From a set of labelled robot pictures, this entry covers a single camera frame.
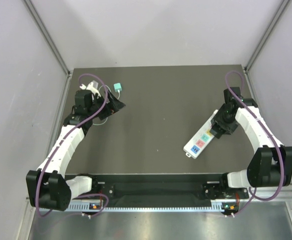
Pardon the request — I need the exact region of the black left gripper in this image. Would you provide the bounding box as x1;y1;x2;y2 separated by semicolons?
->
88;89;125;121

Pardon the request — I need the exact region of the black cube adapter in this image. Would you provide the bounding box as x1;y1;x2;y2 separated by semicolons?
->
210;125;224;139

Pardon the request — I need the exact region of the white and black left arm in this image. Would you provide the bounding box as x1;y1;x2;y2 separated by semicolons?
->
26;88;126;211

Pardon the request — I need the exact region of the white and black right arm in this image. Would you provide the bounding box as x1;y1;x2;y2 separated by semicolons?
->
210;87;292;198

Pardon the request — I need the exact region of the teal charger plug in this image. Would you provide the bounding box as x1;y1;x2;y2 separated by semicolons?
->
113;82;122;92

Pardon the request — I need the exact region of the white power strip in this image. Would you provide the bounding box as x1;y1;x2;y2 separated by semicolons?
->
183;109;218;159

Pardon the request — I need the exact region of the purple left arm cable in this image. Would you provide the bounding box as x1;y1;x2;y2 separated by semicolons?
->
35;73;110;218

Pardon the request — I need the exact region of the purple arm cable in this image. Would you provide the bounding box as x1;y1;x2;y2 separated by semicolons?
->
35;73;110;218
225;70;287;217

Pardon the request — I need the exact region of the thin white charger cable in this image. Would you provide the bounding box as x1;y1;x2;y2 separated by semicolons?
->
90;84;123;126

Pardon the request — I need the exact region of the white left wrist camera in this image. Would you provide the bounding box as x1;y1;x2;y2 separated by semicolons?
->
79;80;101;97

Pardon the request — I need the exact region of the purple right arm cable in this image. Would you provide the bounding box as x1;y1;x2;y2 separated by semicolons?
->
225;70;287;217

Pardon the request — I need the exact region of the aluminium rail right front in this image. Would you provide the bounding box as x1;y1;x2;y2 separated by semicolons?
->
248;185;292;201

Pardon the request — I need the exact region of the slotted grey cable duct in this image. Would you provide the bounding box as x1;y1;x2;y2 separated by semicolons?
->
64;200;237;213

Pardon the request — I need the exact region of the aluminium frame post right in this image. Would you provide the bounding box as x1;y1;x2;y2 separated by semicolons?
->
244;0;292;73

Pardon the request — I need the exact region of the aluminium frame post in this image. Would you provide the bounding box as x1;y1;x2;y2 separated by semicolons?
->
244;0;292;73
22;0;71;77

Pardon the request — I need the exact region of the aluminium frame post left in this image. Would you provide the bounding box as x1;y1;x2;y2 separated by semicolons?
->
22;0;71;77

